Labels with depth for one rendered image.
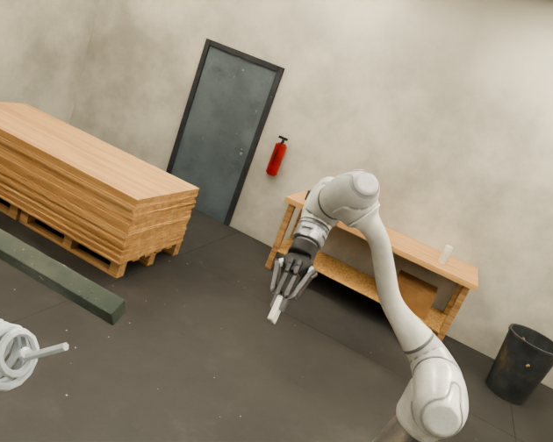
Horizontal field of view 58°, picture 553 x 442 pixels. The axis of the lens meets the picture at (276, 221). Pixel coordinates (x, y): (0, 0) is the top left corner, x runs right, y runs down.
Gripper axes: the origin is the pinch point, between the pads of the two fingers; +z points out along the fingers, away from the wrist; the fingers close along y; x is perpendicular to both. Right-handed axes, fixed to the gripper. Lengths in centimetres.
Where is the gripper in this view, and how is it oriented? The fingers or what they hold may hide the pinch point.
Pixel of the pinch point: (276, 309)
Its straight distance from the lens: 131.6
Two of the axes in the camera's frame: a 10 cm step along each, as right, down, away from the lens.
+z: -4.1, 8.2, -4.0
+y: 8.8, 2.3, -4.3
